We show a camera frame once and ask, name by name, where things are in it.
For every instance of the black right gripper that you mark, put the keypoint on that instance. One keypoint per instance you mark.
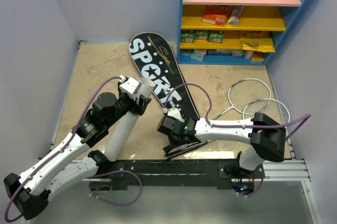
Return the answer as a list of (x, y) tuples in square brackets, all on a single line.
[(174, 144)]

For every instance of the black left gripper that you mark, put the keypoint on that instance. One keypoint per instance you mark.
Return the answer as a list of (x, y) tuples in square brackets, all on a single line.
[(138, 108)]

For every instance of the white shuttlecock tube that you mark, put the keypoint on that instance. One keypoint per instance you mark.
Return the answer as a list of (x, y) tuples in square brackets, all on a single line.
[(126, 124)]

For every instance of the black racket cover bag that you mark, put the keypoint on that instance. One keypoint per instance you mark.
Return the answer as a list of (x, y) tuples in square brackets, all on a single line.
[(155, 60)]

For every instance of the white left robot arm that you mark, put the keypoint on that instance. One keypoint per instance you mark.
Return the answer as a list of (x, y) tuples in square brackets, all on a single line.
[(31, 190)]

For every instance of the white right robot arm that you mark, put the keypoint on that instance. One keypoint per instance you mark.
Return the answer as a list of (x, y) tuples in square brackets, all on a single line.
[(265, 137)]

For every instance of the green box left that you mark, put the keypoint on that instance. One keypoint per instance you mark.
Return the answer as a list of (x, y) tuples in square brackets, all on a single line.
[(187, 36)]

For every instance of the green box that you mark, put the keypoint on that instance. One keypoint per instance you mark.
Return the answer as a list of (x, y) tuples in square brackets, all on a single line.
[(216, 36), (202, 35), (187, 36)]

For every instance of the green box middle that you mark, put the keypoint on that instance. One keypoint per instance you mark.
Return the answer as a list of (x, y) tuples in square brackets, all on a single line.
[(202, 35)]

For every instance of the green box right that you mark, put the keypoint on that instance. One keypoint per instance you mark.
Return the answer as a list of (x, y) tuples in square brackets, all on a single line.
[(216, 36)]

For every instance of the blue shelf unit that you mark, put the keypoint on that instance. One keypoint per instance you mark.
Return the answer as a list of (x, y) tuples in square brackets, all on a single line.
[(234, 32)]

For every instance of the yellow snack bag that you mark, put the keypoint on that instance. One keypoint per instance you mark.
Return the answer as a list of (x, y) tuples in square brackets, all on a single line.
[(260, 41)]

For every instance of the orange snack box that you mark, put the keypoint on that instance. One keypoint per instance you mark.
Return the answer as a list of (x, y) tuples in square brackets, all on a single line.
[(217, 14)]

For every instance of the silver snack pouch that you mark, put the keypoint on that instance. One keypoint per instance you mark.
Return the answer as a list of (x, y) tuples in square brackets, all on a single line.
[(235, 15)]

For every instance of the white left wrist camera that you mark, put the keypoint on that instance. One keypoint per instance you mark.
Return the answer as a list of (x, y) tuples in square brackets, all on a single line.
[(130, 86)]

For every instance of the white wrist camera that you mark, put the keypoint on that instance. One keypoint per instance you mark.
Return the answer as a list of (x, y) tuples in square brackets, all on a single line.
[(130, 86), (174, 113)]

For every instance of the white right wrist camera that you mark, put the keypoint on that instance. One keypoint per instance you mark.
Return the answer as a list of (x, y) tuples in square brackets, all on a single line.
[(174, 113)]

